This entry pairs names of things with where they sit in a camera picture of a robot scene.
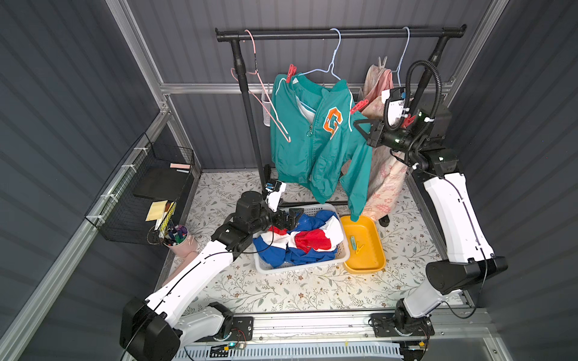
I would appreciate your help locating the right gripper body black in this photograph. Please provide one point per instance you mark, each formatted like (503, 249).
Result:
(375, 137)

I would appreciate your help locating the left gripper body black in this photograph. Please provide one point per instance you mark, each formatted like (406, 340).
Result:
(280, 219)

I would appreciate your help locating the blue red white jacket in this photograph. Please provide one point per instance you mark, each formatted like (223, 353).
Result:
(315, 239)

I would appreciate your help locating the red clothespin floral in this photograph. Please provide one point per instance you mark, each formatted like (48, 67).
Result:
(408, 122)
(359, 107)

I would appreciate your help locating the green jacket orange letter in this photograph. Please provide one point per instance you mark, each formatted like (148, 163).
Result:
(320, 149)

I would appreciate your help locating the teal clothespin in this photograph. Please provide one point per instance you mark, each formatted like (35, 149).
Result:
(353, 243)

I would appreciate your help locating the yellow clothespin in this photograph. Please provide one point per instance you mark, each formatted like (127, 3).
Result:
(358, 247)

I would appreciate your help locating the red clothespin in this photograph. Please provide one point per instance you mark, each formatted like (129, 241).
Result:
(291, 73)

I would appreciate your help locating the pink wire hanger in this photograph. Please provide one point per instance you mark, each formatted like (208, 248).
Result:
(274, 114)

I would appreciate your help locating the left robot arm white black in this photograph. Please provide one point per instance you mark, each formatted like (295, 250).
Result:
(155, 328)

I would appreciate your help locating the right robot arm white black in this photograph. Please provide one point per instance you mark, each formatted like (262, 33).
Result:
(470, 259)

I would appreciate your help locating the pink floral garment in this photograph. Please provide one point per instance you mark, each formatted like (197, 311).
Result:
(387, 174)

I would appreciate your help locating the white perforated laundry basket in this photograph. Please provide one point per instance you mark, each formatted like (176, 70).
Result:
(342, 256)

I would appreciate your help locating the white clothespin on floral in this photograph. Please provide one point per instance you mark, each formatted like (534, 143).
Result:
(382, 62)

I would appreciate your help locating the yellow plastic tray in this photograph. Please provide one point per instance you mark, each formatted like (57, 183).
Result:
(372, 258)

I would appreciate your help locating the pink pen cup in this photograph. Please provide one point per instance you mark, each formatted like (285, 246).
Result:
(180, 241)

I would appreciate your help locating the white mesh hanging cup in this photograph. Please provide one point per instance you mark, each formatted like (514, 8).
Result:
(266, 106)

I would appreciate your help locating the yellow sticky notepad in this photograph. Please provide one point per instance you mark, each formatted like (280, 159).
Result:
(156, 211)

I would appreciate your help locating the black clothes rack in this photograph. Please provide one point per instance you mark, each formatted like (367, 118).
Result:
(234, 37)

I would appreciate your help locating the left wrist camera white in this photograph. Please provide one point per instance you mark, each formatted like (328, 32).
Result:
(273, 192)

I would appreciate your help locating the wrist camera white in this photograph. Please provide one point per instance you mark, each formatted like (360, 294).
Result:
(273, 192)
(395, 109)

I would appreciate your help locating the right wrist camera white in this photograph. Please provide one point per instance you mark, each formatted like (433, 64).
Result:
(395, 109)

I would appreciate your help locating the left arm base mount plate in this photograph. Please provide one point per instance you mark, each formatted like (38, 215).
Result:
(237, 328)

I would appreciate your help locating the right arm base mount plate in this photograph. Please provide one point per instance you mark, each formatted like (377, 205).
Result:
(392, 324)

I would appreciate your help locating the black wire mesh basket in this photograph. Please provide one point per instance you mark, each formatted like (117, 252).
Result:
(153, 171)

